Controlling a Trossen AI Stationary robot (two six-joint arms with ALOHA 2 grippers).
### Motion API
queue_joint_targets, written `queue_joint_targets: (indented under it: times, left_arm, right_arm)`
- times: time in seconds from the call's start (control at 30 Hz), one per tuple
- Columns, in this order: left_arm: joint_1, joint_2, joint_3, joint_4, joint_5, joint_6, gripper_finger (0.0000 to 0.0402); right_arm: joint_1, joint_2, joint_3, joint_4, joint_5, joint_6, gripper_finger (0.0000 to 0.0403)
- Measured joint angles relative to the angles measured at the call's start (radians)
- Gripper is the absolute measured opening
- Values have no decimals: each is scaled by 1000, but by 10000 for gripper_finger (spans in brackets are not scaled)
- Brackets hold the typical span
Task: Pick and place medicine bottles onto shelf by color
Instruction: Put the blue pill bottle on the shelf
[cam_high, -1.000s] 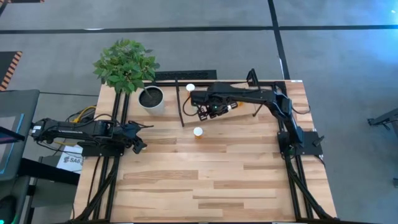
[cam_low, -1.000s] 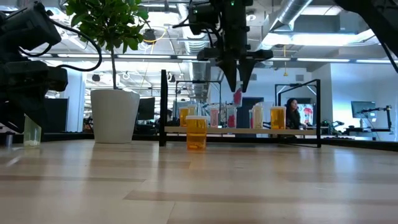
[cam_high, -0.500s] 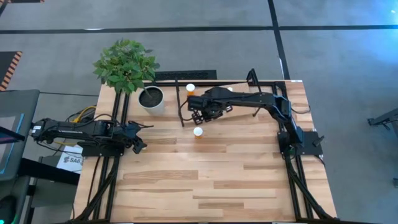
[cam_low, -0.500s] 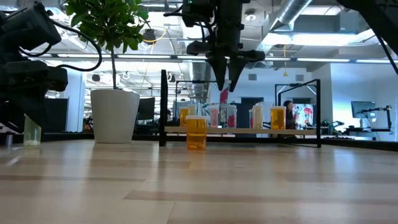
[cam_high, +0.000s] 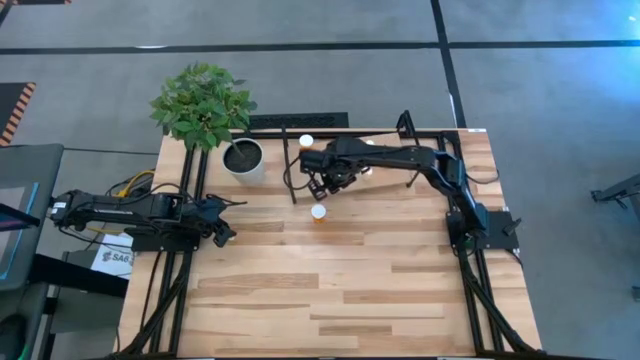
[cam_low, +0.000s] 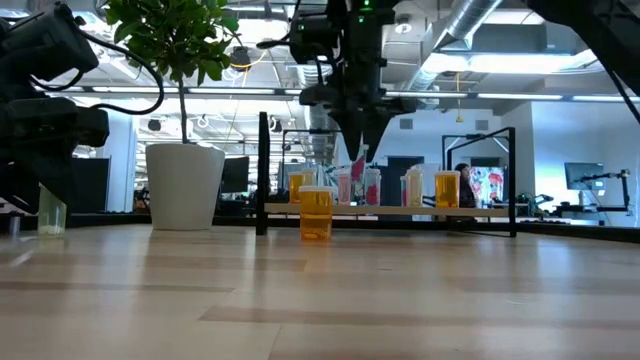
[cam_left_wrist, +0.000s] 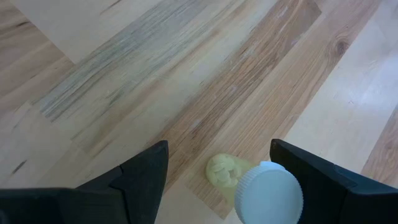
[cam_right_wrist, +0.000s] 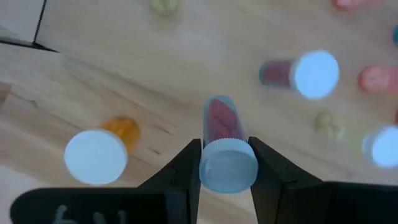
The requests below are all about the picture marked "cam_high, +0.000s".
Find dark grey side desk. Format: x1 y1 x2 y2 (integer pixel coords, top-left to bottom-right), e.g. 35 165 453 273
0 143 65 294

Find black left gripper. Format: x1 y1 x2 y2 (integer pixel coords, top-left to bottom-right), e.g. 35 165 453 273
192 194 249 249

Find black aluminium frame rails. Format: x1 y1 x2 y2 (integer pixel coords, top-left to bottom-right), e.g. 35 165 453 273
435 130 541 357
117 142 209 357

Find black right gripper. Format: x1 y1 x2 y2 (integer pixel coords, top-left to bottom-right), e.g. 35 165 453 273
299 137 361 194

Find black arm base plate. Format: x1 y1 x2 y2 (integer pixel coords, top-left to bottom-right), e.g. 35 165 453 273
446 209 521 251
130 229 204 254

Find black aluminium frame rail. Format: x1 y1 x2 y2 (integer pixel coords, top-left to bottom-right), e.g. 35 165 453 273
247 129 459 140

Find dark screen blue edge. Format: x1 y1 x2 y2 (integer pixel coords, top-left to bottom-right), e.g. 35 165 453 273
0 182 40 281

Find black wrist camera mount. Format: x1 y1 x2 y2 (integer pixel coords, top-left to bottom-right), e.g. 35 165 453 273
307 177 329 202

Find light wooden shelf board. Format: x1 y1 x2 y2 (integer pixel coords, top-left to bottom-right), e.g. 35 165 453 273
287 131 413 200

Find black perforated floor grate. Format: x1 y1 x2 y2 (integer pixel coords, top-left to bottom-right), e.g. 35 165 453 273
249 111 350 130

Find yellow cable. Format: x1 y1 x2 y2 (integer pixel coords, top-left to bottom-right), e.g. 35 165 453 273
115 169 156 199

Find black stand crossbar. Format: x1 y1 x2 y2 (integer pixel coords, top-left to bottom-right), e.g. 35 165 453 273
29 253 129 299

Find white printed paper sheet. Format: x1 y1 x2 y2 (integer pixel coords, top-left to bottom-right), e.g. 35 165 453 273
89 232 135 280

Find grey equipment leg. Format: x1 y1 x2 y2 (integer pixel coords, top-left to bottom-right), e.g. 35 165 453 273
590 172 640 221

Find green plant in white pot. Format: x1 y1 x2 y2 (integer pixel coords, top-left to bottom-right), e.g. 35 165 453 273
148 60 266 187

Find hazard striped floor mat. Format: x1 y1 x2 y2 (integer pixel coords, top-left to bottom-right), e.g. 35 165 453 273
0 82 37 147

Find black computer mouse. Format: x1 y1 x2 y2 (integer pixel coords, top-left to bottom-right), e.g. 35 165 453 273
0 313 29 359

